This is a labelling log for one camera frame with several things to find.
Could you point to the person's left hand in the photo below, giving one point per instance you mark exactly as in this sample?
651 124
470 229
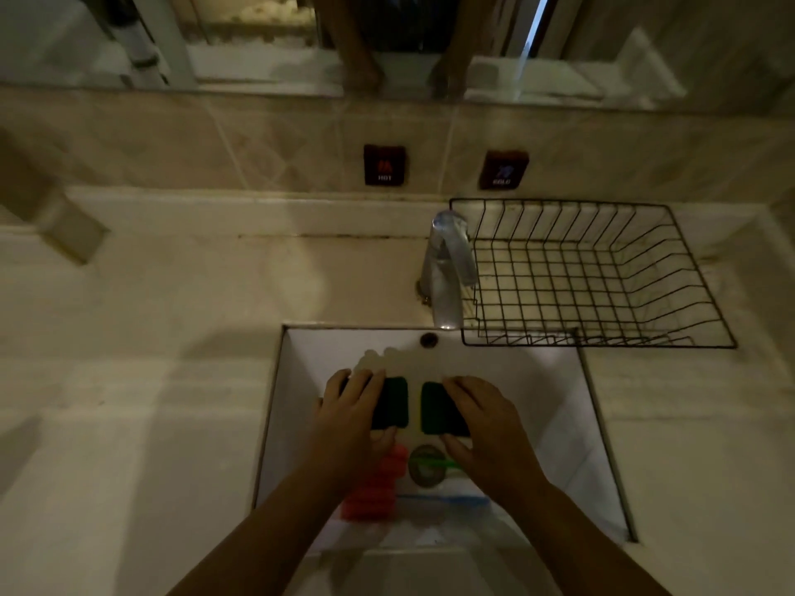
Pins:
345 428

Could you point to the person's right hand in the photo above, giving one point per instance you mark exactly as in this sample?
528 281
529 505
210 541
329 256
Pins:
494 440

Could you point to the person's right thumb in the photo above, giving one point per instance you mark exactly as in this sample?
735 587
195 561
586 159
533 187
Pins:
453 446

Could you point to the person's left thumb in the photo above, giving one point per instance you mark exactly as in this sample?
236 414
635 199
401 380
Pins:
384 439

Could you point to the dark green sponge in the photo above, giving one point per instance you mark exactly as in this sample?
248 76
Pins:
438 408
392 403

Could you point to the person's left forearm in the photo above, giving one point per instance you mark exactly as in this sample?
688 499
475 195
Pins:
261 540

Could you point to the person's right forearm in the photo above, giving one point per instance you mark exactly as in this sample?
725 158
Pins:
577 546

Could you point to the green stick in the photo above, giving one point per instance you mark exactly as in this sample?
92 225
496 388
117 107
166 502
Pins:
438 467

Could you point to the metal sink drain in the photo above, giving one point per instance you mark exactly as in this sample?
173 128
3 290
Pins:
425 477

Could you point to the red ribbed scrubber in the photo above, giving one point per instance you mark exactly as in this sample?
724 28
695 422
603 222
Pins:
372 490

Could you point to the clear bag with blue edge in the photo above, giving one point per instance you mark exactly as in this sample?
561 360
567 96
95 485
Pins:
444 501

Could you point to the white sink basin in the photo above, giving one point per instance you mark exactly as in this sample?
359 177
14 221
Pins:
546 415

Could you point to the chrome faucet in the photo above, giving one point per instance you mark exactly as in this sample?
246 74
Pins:
444 266

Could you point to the red hot water label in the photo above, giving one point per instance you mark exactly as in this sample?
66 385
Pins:
385 165

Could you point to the blue cold water label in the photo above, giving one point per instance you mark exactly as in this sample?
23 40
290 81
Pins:
503 169

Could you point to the wall mirror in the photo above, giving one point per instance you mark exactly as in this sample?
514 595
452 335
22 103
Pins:
248 43

